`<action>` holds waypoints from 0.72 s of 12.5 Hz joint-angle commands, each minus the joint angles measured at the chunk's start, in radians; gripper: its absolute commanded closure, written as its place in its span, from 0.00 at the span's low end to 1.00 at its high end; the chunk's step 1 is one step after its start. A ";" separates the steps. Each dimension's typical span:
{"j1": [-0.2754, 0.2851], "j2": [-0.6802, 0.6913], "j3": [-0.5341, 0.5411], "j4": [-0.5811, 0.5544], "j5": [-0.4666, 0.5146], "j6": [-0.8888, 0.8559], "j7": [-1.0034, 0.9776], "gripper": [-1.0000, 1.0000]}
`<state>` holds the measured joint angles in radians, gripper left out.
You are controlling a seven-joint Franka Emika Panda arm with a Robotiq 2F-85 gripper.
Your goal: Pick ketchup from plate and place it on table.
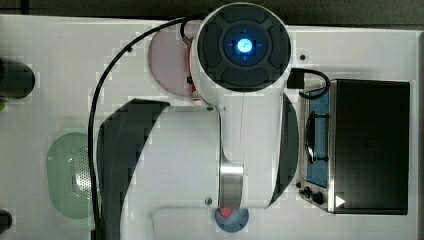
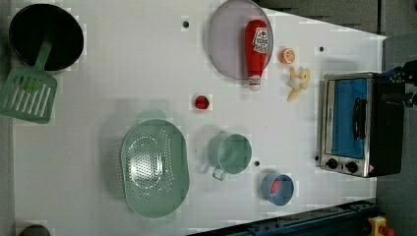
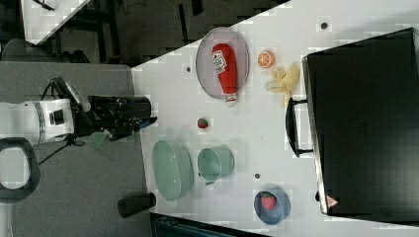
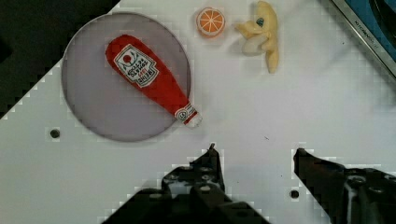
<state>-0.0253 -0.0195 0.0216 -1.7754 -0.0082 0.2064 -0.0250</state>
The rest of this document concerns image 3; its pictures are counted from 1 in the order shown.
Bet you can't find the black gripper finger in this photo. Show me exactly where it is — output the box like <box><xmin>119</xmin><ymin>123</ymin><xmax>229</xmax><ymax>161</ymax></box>
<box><xmin>139</xmin><ymin>117</ymin><xmax>157</xmax><ymax>129</ymax></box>

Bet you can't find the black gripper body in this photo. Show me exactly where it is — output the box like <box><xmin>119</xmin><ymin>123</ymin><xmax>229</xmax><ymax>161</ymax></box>
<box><xmin>73</xmin><ymin>96</ymin><xmax>152</xmax><ymax>141</ymax></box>

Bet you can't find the red plush ketchup bottle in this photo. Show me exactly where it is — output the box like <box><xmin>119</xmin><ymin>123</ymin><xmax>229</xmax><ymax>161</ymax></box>
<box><xmin>211</xmin><ymin>43</ymin><xmax>237</xmax><ymax>107</ymax></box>

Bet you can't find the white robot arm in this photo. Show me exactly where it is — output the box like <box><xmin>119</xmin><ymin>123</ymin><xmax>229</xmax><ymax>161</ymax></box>
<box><xmin>1</xmin><ymin>96</ymin><xmax>157</xmax><ymax>203</ymax></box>

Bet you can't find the grey round plate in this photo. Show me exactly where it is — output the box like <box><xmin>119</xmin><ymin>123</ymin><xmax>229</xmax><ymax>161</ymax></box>
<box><xmin>196</xmin><ymin>28</ymin><xmax>250</xmax><ymax>100</ymax></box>

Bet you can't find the green perforated colander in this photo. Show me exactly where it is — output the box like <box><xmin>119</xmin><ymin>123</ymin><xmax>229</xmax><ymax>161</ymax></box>
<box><xmin>152</xmin><ymin>140</ymin><xmax>194</xmax><ymax>201</ymax></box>

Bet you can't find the green mug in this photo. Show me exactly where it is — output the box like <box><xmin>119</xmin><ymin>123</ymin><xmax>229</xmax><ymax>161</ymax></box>
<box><xmin>198</xmin><ymin>145</ymin><xmax>235</xmax><ymax>185</ymax></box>

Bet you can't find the black cylinder cup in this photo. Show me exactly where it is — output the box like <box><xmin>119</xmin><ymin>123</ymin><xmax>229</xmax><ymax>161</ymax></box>
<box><xmin>118</xmin><ymin>193</ymin><xmax>156</xmax><ymax>218</ymax></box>

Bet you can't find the orange slice toy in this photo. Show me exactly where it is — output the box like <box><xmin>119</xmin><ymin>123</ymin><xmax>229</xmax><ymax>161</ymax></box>
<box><xmin>258</xmin><ymin>50</ymin><xmax>275</xmax><ymax>69</ymax></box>

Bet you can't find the yellow banana peel toy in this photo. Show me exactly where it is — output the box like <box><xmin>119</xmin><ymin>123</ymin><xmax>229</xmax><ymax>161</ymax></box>
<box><xmin>265</xmin><ymin>63</ymin><xmax>300</xmax><ymax>108</ymax></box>

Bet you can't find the red strawberry toy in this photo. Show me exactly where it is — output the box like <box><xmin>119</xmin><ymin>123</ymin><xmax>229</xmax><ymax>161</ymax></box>
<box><xmin>261</xmin><ymin>193</ymin><xmax>277</xmax><ymax>210</ymax></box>

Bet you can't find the blue bowl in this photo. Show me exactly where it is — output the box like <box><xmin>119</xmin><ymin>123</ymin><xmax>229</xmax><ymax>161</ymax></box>
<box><xmin>253</xmin><ymin>189</ymin><xmax>291</xmax><ymax>225</ymax></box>

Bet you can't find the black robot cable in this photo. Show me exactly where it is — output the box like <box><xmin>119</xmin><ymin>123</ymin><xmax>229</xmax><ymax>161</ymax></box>
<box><xmin>39</xmin><ymin>76</ymin><xmax>87</xmax><ymax>166</ymax></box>

